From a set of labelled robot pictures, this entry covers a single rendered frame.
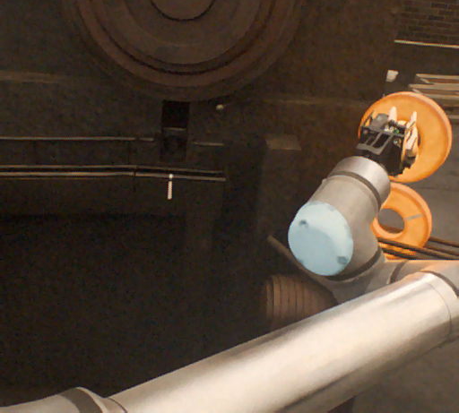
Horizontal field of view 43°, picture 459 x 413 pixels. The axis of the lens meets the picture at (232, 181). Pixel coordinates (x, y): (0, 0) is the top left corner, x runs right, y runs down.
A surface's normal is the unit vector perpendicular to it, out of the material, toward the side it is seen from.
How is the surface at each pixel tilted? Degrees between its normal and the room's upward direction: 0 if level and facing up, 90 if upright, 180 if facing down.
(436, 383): 0
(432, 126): 89
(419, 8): 90
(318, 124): 90
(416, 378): 0
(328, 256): 102
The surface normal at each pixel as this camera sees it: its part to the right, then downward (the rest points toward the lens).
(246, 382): 0.43, -0.65
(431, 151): -0.53, 0.29
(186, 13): 0.06, 0.43
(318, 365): 0.54, -0.43
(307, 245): -0.58, 0.47
